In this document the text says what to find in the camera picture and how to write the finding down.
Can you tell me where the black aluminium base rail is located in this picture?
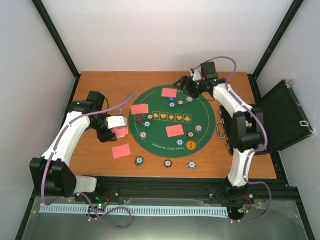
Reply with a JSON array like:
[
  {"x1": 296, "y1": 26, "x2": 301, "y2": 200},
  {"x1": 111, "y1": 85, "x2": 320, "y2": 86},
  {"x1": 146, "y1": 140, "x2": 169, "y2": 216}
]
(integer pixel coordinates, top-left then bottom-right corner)
[{"x1": 87, "y1": 176, "x2": 300, "y2": 205}]

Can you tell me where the teal poker chip stack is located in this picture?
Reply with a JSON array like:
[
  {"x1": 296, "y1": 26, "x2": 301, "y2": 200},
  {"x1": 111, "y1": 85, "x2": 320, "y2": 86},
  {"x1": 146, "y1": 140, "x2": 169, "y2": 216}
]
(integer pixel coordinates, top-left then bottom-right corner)
[{"x1": 134, "y1": 156, "x2": 144, "y2": 166}]

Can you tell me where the light blue cable duct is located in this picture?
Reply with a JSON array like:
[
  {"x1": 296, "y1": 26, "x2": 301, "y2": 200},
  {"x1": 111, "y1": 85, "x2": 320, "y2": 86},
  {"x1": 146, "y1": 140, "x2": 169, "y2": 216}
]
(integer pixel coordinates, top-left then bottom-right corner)
[{"x1": 39, "y1": 203, "x2": 228, "y2": 218}]

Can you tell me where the round green poker mat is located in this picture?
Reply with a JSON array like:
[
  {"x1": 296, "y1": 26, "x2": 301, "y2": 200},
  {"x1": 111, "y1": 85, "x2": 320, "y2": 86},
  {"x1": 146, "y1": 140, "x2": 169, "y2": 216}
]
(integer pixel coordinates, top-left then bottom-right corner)
[{"x1": 128, "y1": 84, "x2": 216, "y2": 159}]

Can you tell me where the black triangular dealer button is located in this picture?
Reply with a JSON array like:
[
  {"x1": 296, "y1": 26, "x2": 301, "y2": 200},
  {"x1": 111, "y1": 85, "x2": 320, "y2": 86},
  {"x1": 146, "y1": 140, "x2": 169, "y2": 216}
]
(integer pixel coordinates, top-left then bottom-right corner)
[{"x1": 134, "y1": 114, "x2": 144, "y2": 125}]

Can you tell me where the red card bottom mat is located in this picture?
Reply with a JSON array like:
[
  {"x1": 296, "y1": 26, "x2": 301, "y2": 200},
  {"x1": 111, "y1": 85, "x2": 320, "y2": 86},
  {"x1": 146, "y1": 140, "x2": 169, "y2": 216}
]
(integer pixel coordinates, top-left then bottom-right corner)
[{"x1": 165, "y1": 124, "x2": 184, "y2": 138}]

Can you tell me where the red card top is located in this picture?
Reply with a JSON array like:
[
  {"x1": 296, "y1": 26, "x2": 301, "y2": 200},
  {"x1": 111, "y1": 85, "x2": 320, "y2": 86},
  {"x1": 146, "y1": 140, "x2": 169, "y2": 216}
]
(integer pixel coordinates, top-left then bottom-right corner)
[{"x1": 161, "y1": 88, "x2": 177, "y2": 98}]

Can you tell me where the black frame post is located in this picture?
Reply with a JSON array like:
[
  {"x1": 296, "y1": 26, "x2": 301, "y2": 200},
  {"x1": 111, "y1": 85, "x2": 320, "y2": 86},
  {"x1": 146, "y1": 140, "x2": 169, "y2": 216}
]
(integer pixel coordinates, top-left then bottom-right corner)
[
  {"x1": 31, "y1": 0, "x2": 81, "y2": 80},
  {"x1": 251, "y1": 0, "x2": 305, "y2": 78}
]

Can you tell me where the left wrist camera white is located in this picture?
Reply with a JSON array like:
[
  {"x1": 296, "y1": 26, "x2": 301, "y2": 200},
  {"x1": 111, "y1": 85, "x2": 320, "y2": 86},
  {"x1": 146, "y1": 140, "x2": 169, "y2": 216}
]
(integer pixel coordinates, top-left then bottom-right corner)
[{"x1": 105, "y1": 116, "x2": 128, "y2": 129}]

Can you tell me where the blue round blind button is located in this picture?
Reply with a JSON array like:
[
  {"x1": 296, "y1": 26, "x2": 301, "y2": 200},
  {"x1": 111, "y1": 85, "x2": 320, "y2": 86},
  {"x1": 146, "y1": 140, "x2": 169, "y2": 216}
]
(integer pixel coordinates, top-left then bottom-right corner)
[{"x1": 167, "y1": 97, "x2": 176, "y2": 103}]

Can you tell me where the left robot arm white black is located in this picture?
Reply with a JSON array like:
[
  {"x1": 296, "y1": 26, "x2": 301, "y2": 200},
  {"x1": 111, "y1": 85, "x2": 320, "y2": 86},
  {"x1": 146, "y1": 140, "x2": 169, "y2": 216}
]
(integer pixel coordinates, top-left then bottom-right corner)
[{"x1": 29, "y1": 91, "x2": 117, "y2": 202}]

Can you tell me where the right black frame post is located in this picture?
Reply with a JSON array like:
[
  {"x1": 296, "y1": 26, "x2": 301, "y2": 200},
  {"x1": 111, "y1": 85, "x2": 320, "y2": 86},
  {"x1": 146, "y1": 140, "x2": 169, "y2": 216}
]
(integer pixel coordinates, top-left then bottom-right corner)
[{"x1": 251, "y1": 0, "x2": 305, "y2": 78}]

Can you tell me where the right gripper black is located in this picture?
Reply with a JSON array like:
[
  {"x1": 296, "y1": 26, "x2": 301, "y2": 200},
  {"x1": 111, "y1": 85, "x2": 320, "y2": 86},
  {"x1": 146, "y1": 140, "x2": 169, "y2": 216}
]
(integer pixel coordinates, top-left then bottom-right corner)
[{"x1": 172, "y1": 76, "x2": 205, "y2": 100}]

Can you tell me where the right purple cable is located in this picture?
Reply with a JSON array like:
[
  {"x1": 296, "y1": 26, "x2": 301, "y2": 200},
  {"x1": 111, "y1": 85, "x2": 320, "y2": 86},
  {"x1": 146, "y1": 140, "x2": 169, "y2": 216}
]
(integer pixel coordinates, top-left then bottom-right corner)
[{"x1": 191, "y1": 56, "x2": 273, "y2": 224}]

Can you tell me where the black poker case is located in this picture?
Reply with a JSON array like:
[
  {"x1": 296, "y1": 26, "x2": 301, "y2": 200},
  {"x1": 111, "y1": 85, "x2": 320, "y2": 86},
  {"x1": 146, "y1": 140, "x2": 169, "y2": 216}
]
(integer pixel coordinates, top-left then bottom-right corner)
[{"x1": 220, "y1": 80, "x2": 313, "y2": 155}]

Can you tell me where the orange round blind button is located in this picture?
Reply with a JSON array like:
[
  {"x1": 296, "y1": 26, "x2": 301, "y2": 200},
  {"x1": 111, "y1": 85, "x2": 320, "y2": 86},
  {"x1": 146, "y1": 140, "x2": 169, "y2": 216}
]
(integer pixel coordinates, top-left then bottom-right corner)
[{"x1": 186, "y1": 140, "x2": 197, "y2": 150}]

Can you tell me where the red playing card deck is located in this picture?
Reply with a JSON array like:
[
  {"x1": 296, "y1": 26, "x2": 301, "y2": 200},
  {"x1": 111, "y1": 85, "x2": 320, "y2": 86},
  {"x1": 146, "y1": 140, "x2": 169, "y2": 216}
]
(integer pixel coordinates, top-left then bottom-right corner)
[{"x1": 111, "y1": 127, "x2": 128, "y2": 139}]

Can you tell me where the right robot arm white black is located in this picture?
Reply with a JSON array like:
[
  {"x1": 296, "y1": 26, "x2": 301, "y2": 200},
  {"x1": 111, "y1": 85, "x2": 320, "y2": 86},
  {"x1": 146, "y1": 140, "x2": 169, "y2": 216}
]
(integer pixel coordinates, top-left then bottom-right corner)
[{"x1": 173, "y1": 60, "x2": 268, "y2": 203}]

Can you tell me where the left black frame post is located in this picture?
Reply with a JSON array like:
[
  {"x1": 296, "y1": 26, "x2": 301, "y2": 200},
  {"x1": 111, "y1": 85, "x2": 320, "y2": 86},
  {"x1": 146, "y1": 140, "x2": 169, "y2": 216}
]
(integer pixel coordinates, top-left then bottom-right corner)
[{"x1": 31, "y1": 0, "x2": 81, "y2": 80}]

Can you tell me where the blue white chip stack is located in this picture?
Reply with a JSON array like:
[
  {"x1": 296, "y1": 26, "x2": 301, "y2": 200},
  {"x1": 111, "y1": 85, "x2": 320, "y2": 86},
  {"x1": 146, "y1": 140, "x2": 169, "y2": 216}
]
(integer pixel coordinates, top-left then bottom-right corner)
[{"x1": 187, "y1": 160, "x2": 197, "y2": 169}]

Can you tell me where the metal front plate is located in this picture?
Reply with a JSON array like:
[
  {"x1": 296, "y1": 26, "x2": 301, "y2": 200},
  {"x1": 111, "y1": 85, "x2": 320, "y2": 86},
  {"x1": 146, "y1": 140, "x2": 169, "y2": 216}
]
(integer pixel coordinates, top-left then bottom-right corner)
[{"x1": 21, "y1": 198, "x2": 313, "y2": 240}]

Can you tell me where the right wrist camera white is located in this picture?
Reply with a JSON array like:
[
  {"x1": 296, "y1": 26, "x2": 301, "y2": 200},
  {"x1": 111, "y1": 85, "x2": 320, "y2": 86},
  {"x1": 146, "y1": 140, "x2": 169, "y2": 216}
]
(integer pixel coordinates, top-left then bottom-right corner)
[{"x1": 190, "y1": 68, "x2": 202, "y2": 82}]

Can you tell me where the brown poker chip stack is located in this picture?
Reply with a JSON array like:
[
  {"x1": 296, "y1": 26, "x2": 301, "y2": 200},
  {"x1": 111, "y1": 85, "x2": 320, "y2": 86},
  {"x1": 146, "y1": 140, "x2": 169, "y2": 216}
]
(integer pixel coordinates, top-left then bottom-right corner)
[{"x1": 164, "y1": 159, "x2": 172, "y2": 168}]

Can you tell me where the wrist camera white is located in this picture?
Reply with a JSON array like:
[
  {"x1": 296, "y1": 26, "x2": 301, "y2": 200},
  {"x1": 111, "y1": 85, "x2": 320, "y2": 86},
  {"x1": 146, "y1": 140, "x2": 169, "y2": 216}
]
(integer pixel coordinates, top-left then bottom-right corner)
[
  {"x1": 105, "y1": 116, "x2": 128, "y2": 129},
  {"x1": 190, "y1": 68, "x2": 202, "y2": 82}
]

